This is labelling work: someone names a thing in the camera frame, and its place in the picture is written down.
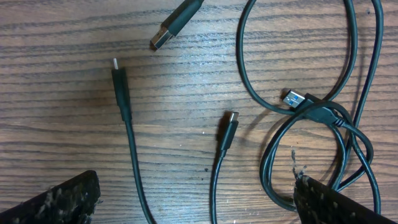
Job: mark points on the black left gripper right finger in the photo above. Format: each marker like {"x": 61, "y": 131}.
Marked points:
{"x": 316, "y": 203}

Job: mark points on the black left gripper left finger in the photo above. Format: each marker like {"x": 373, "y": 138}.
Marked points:
{"x": 72, "y": 202}

